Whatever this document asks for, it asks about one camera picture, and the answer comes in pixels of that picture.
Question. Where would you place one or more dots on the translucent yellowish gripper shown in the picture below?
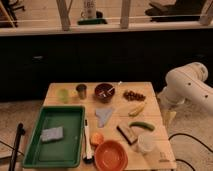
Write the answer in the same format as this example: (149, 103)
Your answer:
(168, 117)

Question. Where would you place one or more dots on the grey blue sponge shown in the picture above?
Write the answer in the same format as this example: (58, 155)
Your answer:
(52, 134)

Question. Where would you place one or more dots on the black office chair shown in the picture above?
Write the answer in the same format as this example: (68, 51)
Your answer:
(11, 6)

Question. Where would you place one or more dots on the green plastic tray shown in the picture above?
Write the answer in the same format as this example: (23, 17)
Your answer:
(63, 153)

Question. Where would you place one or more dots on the white mug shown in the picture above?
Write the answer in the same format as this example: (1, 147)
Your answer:
(89, 9)

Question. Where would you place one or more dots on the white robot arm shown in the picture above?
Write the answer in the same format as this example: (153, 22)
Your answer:
(185, 83)

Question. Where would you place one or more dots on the orange carrot piece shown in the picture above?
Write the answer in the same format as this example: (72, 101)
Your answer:
(96, 139)

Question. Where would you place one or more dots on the orange plastic bowl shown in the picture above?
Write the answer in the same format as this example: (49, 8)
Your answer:
(110, 156)

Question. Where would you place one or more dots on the white paper cup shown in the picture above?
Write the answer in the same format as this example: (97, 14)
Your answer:
(145, 143)

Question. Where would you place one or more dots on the black pole stand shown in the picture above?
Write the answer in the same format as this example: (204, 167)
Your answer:
(19, 132)

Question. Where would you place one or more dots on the yellow banana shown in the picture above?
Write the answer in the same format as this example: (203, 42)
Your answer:
(137, 110)

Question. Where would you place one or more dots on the green translucent cup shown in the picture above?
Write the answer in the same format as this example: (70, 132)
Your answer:
(63, 95)

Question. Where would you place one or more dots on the green book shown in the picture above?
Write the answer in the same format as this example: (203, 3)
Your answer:
(92, 21)

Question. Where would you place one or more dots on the bunch of brown grapes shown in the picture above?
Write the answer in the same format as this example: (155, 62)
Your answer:
(133, 96)

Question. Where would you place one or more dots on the light blue cloth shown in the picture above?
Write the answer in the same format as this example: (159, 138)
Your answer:
(103, 115)

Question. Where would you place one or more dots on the metal spoon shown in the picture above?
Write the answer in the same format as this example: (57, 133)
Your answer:
(105, 93)

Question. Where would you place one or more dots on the dark metal cup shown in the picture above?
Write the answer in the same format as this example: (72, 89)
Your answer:
(81, 89)

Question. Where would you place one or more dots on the green cucumber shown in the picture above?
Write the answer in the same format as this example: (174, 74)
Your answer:
(144, 125)

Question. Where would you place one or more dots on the dark red bowl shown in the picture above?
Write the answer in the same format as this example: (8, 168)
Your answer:
(103, 87)

